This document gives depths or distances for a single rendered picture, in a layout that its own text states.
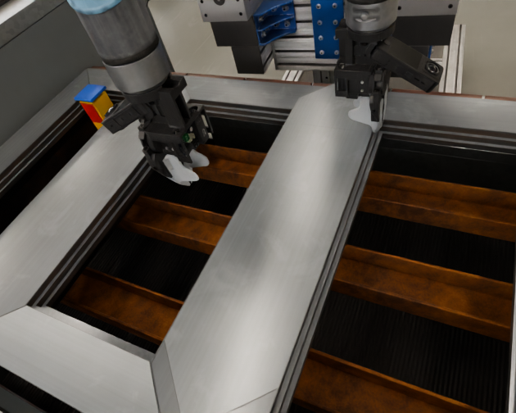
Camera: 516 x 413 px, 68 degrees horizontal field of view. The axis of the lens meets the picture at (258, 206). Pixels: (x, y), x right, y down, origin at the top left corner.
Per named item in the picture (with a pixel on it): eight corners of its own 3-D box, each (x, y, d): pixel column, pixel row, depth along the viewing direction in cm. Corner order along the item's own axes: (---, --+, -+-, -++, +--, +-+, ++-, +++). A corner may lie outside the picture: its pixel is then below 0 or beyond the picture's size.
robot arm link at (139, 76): (89, 65, 47) (127, 30, 51) (108, 96, 51) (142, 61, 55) (137, 68, 44) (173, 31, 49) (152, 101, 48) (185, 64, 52)
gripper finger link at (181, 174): (203, 201, 64) (184, 163, 57) (174, 195, 67) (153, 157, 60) (212, 188, 66) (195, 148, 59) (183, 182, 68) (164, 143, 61)
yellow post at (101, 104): (128, 158, 110) (93, 103, 96) (115, 156, 112) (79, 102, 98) (138, 147, 113) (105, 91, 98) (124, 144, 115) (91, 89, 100)
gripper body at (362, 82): (346, 75, 72) (345, 10, 62) (394, 78, 68) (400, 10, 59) (335, 101, 68) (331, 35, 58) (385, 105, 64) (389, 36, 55)
